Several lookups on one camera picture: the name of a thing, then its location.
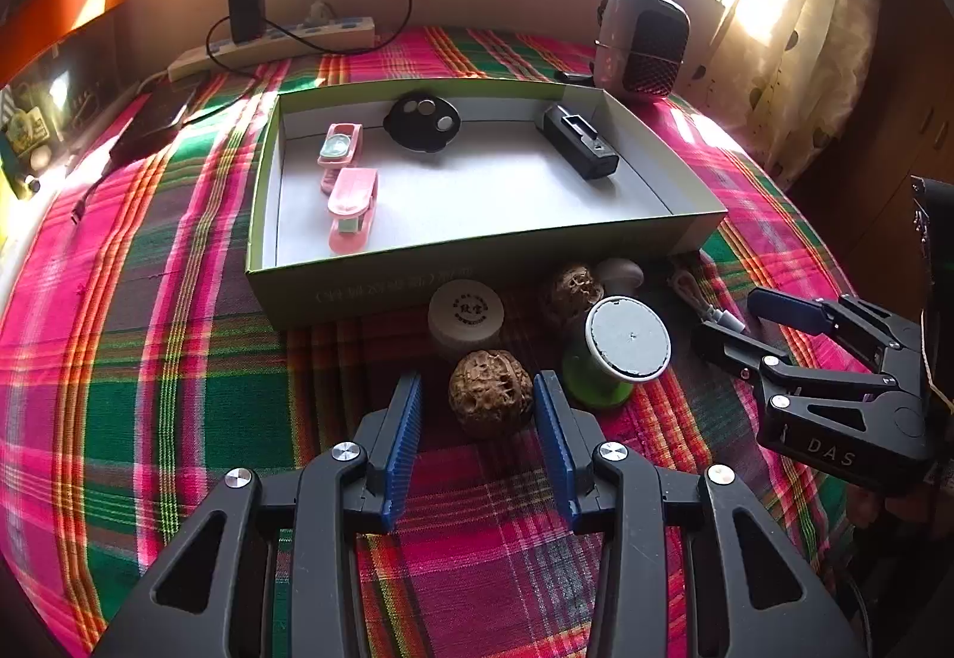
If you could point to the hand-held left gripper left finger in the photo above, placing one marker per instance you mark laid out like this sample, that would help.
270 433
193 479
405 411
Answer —
399 449

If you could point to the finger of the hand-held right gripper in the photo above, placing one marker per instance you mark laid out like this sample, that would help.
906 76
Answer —
734 348
782 311

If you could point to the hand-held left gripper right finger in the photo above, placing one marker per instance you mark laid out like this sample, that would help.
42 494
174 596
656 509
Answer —
555 449

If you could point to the brown walnut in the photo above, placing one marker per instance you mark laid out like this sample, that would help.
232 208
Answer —
492 389
570 292

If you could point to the green spool white top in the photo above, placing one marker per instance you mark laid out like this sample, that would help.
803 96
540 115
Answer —
626 337

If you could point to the pale egg-shaped object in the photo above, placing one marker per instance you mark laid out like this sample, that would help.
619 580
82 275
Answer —
622 272

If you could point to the white round container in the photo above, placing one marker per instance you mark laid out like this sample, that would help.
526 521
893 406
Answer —
466 315

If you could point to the pink clip square green pad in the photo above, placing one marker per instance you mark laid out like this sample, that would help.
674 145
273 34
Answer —
352 203

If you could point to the black rectangular charger case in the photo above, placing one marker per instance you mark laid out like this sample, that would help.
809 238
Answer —
578 140

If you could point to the shallow green white cardboard box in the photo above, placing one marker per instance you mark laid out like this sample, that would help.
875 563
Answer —
484 196

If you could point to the pink clip round green pad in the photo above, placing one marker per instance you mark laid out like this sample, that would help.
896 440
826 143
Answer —
339 151

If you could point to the black round disc silver buttons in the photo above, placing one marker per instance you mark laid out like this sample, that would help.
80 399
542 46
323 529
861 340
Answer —
417 125

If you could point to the pink green plaid blanket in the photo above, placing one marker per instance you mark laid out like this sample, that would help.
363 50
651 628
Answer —
186 330

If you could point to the cream dotted curtain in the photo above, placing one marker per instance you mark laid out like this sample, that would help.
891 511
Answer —
805 17

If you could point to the grey heater black mesh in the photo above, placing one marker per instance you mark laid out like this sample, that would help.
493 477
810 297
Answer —
648 43

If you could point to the black heater plug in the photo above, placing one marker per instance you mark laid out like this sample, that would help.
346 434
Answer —
575 78

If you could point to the black phone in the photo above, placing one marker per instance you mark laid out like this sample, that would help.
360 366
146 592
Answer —
153 128

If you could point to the cream power strip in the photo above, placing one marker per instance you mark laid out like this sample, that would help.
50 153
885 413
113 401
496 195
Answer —
313 39

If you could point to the white plug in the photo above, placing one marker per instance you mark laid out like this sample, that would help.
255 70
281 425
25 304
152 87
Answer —
318 13

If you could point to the black charger adapter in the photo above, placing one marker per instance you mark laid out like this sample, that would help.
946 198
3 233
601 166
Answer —
246 17

